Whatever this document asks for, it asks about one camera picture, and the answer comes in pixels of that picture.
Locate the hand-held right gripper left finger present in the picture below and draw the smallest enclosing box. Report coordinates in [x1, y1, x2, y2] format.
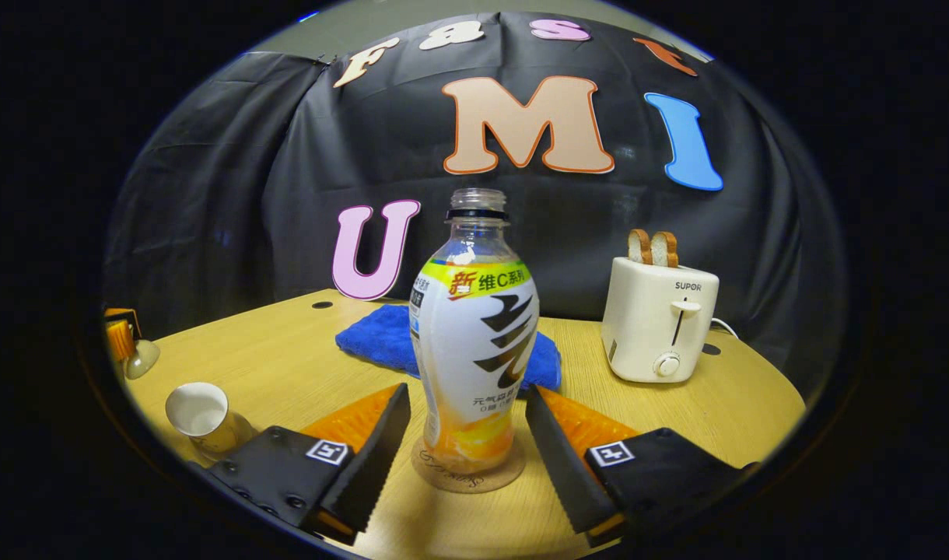
[202, 383, 411, 545]

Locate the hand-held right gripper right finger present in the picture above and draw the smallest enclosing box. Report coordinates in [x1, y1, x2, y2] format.
[525, 383, 759, 549]

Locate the round cork coaster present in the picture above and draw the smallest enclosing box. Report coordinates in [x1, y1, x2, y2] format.
[411, 436, 527, 494]

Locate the clear water bottle white label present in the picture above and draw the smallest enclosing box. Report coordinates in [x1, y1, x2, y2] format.
[408, 187, 541, 475]

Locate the blue towel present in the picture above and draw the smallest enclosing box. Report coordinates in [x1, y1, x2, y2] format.
[335, 303, 562, 392]

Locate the white toaster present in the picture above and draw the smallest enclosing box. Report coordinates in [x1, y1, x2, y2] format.
[601, 257, 720, 383]

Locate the black backdrop cloth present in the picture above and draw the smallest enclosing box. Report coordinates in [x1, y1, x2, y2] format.
[105, 12, 845, 390]

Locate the white teacup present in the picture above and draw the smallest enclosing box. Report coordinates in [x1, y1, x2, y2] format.
[165, 381, 250, 453]

